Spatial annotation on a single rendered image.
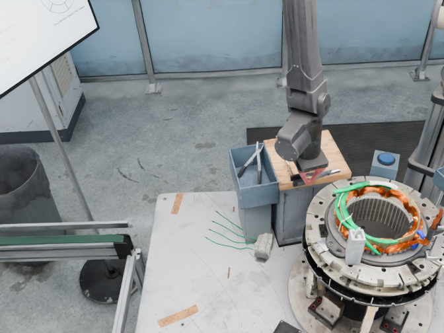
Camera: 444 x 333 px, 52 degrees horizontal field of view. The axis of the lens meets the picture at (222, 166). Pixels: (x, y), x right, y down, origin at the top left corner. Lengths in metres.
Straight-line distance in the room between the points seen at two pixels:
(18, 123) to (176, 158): 1.08
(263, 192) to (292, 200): 0.10
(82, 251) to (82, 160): 1.53
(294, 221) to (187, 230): 0.36
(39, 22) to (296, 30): 0.88
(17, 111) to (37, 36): 1.74
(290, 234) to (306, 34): 0.72
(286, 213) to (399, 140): 1.83
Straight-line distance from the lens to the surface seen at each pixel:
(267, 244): 1.40
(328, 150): 1.33
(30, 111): 3.19
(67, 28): 1.59
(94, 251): 1.61
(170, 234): 1.50
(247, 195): 1.24
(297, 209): 1.34
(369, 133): 3.09
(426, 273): 1.07
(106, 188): 2.84
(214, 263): 1.42
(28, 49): 1.50
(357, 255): 1.02
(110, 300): 2.34
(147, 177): 2.84
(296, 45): 0.89
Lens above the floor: 1.95
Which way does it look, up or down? 44 degrees down
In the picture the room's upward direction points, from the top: 5 degrees counter-clockwise
